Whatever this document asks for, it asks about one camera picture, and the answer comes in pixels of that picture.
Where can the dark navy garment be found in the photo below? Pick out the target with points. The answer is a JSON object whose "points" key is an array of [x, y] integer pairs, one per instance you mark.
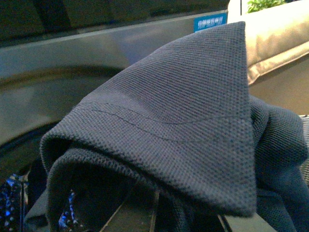
{"points": [[178, 138]]}

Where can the grey front-load washing machine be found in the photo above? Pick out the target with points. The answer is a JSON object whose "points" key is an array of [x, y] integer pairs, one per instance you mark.
{"points": [[52, 54]]}

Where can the blue energy label sticker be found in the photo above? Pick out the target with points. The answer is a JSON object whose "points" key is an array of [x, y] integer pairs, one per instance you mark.
{"points": [[209, 21]]}

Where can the beige folded cloth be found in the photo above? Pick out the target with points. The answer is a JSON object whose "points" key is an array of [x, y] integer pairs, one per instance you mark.
{"points": [[275, 36]]}

